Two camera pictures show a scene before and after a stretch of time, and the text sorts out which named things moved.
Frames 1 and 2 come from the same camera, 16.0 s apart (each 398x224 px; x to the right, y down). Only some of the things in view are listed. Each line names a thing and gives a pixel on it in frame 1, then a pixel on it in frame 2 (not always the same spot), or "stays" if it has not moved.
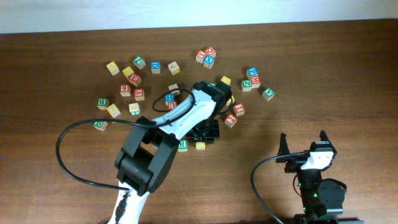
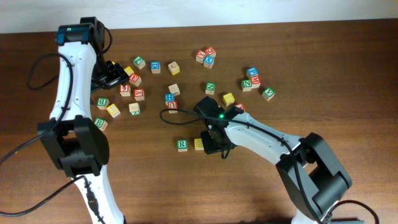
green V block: x=268 y=94 stays
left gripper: x=203 y=134 → x=111 y=76
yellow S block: x=200 y=145 stays
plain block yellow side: x=173 y=68 stays
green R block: x=183 y=146 stays
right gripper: x=293 y=163 → x=209 y=145
